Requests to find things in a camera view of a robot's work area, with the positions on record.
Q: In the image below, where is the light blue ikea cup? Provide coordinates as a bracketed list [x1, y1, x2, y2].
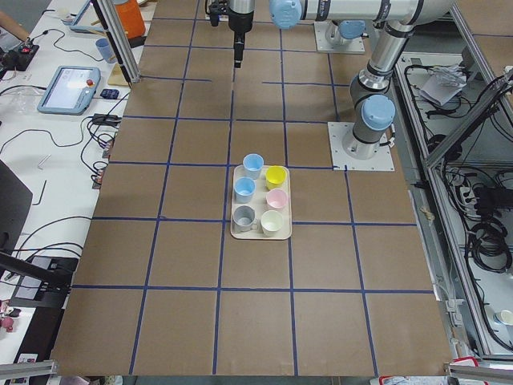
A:
[242, 153, 264, 180]

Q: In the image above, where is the yellow plastic cup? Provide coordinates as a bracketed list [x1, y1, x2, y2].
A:
[265, 165, 287, 190]

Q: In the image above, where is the teach pendant tablet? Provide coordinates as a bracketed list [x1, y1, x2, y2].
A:
[37, 66, 101, 116]
[66, 1, 103, 34]

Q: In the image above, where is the cream white plastic cup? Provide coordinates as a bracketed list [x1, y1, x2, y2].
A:
[261, 210, 284, 237]

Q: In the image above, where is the cream plastic tray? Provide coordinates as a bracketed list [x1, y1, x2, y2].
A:
[231, 164, 292, 240]

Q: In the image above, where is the grey plastic cup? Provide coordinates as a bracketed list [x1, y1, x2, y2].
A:
[232, 205, 259, 234]

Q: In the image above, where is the wooden mug tree stand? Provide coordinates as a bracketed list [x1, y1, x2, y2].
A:
[88, 0, 133, 87]

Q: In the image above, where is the far teach pendant tablet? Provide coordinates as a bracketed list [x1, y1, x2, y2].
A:
[66, 1, 103, 34]

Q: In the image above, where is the aluminium frame post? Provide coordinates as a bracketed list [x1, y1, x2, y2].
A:
[92, 0, 140, 86]

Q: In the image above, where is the orange bucket with lid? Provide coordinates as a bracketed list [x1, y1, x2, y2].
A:
[113, 0, 146, 39]

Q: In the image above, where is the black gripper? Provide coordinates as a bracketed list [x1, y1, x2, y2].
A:
[228, 0, 255, 68]

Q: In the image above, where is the blue cup on desk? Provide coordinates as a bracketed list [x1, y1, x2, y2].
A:
[95, 38, 113, 63]

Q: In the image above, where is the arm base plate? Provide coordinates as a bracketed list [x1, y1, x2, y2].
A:
[328, 122, 395, 172]
[314, 20, 366, 55]

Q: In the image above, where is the pink plastic cup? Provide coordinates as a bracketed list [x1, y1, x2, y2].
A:
[265, 188, 289, 211]

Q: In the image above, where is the near teach pendant tablet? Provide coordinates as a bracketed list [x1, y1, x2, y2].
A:
[37, 66, 101, 116]

